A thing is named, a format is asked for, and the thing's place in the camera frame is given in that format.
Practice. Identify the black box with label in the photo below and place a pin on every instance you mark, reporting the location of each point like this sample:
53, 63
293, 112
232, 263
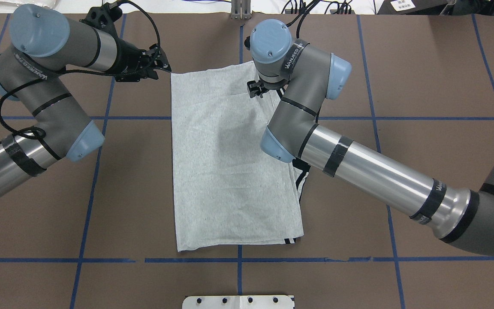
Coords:
414, 7

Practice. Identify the grey cartoon print t-shirt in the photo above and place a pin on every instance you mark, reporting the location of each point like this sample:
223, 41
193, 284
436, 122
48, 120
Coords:
226, 190

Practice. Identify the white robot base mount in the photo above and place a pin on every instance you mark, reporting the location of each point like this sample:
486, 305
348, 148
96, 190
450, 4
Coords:
239, 302

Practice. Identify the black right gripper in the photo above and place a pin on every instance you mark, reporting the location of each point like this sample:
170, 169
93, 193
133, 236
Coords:
254, 89

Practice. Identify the aluminium frame post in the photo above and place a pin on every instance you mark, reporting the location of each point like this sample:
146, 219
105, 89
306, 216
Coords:
241, 9

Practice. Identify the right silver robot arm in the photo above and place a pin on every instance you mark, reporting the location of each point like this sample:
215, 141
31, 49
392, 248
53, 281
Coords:
460, 217

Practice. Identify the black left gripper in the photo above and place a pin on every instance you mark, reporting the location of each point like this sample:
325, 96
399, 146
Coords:
128, 56

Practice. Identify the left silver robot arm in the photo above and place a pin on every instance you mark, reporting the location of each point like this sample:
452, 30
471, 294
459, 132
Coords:
44, 120

